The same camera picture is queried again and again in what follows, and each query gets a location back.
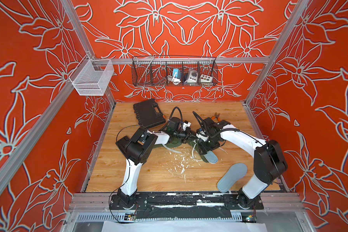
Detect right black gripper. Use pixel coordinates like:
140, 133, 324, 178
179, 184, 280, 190
196, 135, 219, 155

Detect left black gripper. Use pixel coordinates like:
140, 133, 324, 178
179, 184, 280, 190
172, 128, 199, 144

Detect green canvas shoe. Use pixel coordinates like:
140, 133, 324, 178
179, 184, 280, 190
153, 138, 184, 149
189, 141, 208, 163

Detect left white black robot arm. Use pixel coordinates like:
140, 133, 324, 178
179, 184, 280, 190
116, 106, 198, 208

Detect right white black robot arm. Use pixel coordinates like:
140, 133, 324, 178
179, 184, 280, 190
193, 112, 288, 209

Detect orange black pliers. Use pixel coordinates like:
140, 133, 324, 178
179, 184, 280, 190
211, 113, 221, 122

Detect black plastic tool case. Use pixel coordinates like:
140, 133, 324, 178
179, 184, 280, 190
133, 99, 166, 129

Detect white dotted cube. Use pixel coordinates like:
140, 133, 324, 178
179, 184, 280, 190
200, 74, 213, 84

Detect white round socket adapter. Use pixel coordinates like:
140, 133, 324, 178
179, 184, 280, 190
185, 69, 198, 84

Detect blue white box in basket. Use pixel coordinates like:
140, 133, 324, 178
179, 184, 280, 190
172, 69, 181, 80

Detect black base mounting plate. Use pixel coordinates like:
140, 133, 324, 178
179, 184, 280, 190
109, 192, 264, 222

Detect black wire wall basket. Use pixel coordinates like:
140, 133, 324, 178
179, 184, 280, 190
131, 55, 218, 87

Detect clear plastic wall bin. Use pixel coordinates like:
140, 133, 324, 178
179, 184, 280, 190
70, 60, 115, 96

